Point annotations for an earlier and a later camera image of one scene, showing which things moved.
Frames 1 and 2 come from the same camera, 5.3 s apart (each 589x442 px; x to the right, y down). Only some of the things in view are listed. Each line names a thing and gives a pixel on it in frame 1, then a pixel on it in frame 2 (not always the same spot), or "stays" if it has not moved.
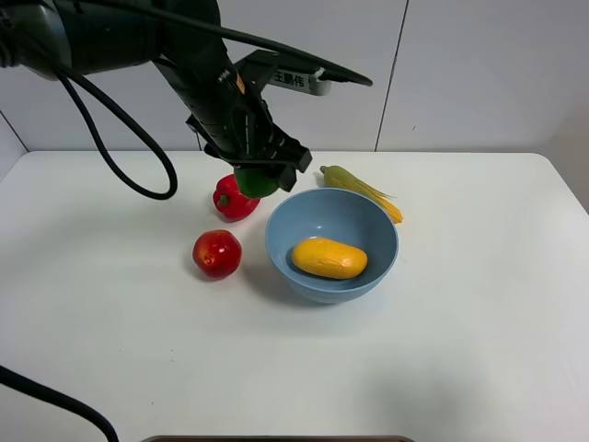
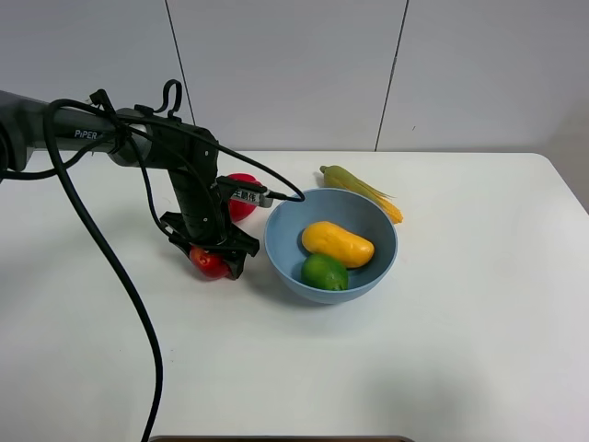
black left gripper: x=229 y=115 → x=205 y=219
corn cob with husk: x=334 y=176 stays
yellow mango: x=329 y=259 → x=328 y=238
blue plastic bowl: x=331 y=213 stays
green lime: x=255 y=184 → x=324 y=273
